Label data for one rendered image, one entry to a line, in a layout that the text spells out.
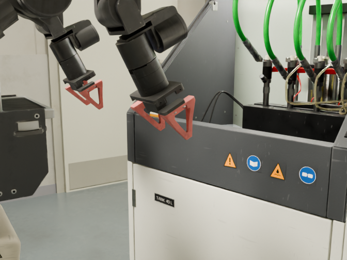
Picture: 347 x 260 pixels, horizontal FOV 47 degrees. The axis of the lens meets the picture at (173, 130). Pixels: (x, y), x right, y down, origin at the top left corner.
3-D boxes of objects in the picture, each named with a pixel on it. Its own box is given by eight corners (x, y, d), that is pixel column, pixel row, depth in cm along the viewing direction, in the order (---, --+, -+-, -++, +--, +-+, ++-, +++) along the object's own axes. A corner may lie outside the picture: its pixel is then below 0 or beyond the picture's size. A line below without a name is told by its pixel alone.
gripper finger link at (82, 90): (104, 100, 115) (89, 71, 112) (114, 102, 109) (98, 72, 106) (84, 112, 113) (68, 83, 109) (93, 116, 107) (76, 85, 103)
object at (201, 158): (135, 163, 129) (133, 113, 126) (145, 160, 132) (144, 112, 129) (326, 217, 87) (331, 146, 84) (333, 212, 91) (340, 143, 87)
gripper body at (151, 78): (158, 86, 80) (142, 53, 77) (186, 91, 72) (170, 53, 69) (132, 103, 78) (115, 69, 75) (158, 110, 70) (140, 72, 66)
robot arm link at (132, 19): (93, 6, 70) (113, 1, 63) (145, -20, 75) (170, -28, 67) (123, 67, 75) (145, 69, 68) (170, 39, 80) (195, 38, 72)
